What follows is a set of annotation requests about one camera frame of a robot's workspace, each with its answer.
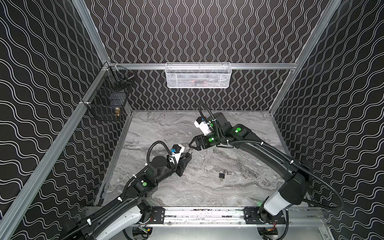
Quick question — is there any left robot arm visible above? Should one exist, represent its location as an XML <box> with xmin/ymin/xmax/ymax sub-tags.
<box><xmin>60</xmin><ymin>153</ymin><xmax>192</xmax><ymax>240</ymax></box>

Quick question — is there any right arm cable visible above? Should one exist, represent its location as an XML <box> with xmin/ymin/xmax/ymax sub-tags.
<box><xmin>197</xmin><ymin>103</ymin><xmax>344</xmax><ymax>211</ymax></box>

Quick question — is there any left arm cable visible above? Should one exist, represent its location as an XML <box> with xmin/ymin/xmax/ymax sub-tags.
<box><xmin>61</xmin><ymin>140</ymin><xmax>178</xmax><ymax>240</ymax></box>

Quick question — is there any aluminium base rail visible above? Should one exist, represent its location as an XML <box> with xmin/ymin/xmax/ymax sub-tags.
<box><xmin>145</xmin><ymin>207</ymin><xmax>290</xmax><ymax>227</ymax></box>

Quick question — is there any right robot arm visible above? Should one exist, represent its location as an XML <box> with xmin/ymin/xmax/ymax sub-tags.
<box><xmin>189</xmin><ymin>113</ymin><xmax>311</xmax><ymax>223</ymax></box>

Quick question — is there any brass object in basket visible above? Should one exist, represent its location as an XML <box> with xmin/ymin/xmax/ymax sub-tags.
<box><xmin>115</xmin><ymin>108</ymin><xmax>121</xmax><ymax>117</ymax></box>

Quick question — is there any black padlock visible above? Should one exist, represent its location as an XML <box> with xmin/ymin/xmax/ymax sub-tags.
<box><xmin>219</xmin><ymin>170</ymin><xmax>229</xmax><ymax>182</ymax></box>

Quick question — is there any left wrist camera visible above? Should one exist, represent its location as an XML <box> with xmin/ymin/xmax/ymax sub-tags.
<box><xmin>170</xmin><ymin>144</ymin><xmax>185</xmax><ymax>165</ymax></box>

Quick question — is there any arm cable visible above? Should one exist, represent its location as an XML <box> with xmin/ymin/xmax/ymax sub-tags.
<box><xmin>197</xmin><ymin>103</ymin><xmax>344</xmax><ymax>211</ymax></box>
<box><xmin>61</xmin><ymin>140</ymin><xmax>178</xmax><ymax>240</ymax></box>

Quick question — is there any white mesh basket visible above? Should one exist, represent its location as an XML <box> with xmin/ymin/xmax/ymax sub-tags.
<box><xmin>165</xmin><ymin>62</ymin><xmax>232</xmax><ymax>89</ymax></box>

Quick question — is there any black wire basket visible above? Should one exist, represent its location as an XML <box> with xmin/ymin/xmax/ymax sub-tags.
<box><xmin>81</xmin><ymin>62</ymin><xmax>136</xmax><ymax>122</ymax></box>

